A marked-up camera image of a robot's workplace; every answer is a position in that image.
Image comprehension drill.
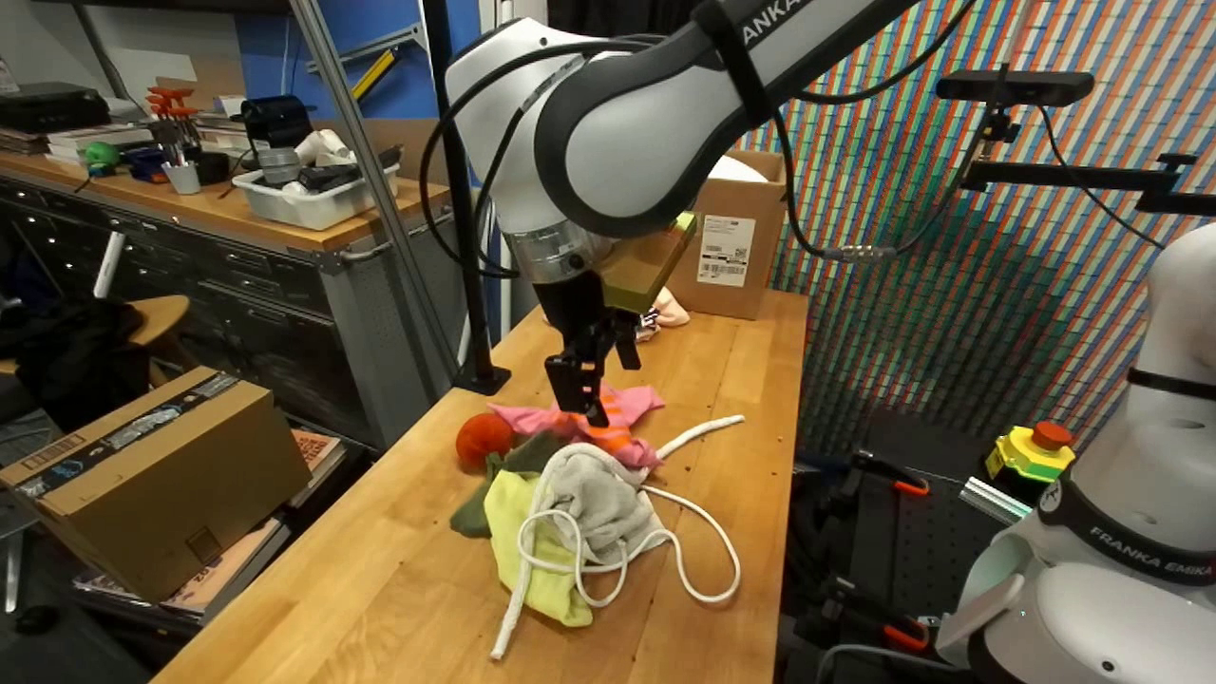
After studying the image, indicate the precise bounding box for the black camera on mount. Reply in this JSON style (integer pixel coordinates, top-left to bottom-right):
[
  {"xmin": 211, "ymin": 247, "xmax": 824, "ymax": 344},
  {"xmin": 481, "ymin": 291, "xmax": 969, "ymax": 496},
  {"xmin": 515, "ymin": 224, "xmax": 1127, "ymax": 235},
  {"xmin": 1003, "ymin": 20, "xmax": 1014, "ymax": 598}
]
[{"xmin": 935, "ymin": 67, "xmax": 1095, "ymax": 106}]

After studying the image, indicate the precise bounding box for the yellow-green cloth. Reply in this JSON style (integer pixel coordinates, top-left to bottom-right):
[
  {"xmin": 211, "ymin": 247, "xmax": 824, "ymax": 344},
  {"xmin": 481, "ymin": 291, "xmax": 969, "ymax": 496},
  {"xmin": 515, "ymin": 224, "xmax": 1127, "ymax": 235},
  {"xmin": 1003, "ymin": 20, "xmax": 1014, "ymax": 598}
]
[{"xmin": 490, "ymin": 503, "xmax": 593, "ymax": 628}]

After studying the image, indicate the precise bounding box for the black camera pole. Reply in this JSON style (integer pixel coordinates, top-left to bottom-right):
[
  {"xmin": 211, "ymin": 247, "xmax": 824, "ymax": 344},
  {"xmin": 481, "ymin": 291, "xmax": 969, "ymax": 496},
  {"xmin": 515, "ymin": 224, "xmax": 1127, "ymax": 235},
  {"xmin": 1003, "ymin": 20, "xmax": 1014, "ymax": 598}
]
[{"xmin": 420, "ymin": 0, "xmax": 510, "ymax": 395}]

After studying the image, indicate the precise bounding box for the grey metal cabinet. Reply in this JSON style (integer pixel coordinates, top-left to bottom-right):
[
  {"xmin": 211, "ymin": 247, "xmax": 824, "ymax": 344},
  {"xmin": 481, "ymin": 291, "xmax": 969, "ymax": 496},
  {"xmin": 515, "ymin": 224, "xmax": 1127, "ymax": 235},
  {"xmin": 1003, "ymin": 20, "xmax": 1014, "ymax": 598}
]
[{"xmin": 0, "ymin": 153, "xmax": 458, "ymax": 448}]

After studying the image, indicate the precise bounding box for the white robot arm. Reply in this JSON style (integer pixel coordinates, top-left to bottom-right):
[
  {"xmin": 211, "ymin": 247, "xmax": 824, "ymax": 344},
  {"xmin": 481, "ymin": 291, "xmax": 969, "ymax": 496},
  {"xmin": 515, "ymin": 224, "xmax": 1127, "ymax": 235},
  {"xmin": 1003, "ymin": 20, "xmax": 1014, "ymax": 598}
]
[{"xmin": 444, "ymin": 0, "xmax": 914, "ymax": 427}]

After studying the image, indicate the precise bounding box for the cardboard box on table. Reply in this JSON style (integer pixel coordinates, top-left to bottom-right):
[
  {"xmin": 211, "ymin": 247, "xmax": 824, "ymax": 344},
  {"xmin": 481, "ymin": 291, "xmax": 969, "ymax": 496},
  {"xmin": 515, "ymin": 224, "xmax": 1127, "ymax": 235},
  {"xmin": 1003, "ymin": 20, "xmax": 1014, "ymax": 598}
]
[{"xmin": 669, "ymin": 148, "xmax": 788, "ymax": 319}]

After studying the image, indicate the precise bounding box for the dark green sock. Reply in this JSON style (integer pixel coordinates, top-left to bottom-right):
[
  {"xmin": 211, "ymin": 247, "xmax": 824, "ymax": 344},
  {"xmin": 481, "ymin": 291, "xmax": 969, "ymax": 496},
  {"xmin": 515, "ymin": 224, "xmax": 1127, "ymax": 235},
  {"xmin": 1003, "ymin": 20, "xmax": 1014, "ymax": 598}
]
[{"xmin": 447, "ymin": 433, "xmax": 563, "ymax": 539}]

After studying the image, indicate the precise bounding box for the cardboard box on floor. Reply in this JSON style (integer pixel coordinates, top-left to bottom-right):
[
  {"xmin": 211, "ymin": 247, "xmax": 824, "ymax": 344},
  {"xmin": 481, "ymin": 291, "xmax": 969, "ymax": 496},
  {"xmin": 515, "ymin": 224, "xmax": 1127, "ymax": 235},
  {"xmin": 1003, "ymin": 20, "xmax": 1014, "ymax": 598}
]
[{"xmin": 0, "ymin": 364, "xmax": 311, "ymax": 601}]

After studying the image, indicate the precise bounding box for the thin white cord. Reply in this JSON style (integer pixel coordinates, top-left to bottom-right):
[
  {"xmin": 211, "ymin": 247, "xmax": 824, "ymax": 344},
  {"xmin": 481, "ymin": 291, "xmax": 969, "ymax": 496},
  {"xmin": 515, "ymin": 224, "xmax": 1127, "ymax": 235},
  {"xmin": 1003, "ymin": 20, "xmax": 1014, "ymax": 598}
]
[{"xmin": 572, "ymin": 478, "xmax": 747, "ymax": 608}]

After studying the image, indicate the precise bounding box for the white plastic bin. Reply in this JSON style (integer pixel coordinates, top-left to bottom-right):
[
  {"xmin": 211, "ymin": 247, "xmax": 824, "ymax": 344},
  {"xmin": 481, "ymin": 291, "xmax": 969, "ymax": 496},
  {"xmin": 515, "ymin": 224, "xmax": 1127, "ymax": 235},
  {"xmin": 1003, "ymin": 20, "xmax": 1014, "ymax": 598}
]
[{"xmin": 232, "ymin": 148, "xmax": 371, "ymax": 231}]

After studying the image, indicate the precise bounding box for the thick white rope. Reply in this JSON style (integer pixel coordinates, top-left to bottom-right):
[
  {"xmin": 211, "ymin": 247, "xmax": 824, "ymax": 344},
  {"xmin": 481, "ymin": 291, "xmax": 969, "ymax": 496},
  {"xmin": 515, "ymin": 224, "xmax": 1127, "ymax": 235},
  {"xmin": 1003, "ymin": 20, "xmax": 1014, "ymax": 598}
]
[{"xmin": 487, "ymin": 411, "xmax": 752, "ymax": 666}]

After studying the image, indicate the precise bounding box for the grey towel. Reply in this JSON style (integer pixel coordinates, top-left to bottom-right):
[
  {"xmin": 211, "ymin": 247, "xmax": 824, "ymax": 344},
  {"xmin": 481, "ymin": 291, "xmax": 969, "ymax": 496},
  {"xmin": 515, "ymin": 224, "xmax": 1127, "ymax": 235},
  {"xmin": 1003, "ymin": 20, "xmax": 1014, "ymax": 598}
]
[{"xmin": 538, "ymin": 446, "xmax": 660, "ymax": 567}]

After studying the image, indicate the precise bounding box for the yellow red emergency button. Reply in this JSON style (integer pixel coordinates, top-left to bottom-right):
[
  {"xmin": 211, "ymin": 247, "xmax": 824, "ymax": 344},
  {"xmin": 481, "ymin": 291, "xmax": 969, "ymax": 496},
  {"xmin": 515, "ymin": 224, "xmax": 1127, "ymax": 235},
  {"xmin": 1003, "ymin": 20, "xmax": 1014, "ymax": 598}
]
[{"xmin": 984, "ymin": 423, "xmax": 1076, "ymax": 484}]

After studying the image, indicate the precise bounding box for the pink orange cloth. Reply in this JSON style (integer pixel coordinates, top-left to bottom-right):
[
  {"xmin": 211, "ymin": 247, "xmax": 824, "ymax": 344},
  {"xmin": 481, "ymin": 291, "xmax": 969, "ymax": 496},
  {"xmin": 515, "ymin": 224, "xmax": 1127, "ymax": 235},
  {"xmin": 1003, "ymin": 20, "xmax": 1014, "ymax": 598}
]
[{"xmin": 503, "ymin": 386, "xmax": 665, "ymax": 470}]

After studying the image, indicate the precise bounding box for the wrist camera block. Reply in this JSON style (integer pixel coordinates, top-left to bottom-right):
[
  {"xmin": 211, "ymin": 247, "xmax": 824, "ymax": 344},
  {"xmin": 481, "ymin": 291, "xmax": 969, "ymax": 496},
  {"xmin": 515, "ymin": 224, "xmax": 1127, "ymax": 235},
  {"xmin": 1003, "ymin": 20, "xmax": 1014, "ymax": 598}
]
[{"xmin": 599, "ymin": 211, "xmax": 696, "ymax": 310}]

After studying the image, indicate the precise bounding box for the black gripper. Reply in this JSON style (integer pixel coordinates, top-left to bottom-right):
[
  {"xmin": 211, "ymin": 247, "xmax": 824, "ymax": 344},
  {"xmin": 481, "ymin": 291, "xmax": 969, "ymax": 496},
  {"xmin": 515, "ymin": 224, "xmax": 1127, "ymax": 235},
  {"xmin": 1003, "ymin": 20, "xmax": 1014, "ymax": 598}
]
[{"xmin": 536, "ymin": 268, "xmax": 643, "ymax": 427}]

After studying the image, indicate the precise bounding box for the red plush ball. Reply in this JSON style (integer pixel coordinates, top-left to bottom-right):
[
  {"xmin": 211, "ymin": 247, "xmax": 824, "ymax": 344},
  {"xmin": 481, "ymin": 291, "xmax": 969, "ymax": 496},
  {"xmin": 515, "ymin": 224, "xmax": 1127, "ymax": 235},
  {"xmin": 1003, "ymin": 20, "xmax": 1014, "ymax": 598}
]
[{"xmin": 456, "ymin": 411, "xmax": 515, "ymax": 473}]

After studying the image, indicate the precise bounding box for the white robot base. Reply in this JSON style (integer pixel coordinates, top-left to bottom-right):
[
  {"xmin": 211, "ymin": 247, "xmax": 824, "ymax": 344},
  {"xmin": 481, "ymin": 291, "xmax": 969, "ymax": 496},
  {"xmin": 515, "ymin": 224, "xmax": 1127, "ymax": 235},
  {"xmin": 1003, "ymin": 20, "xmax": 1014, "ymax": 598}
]
[{"xmin": 935, "ymin": 224, "xmax": 1216, "ymax": 684}]

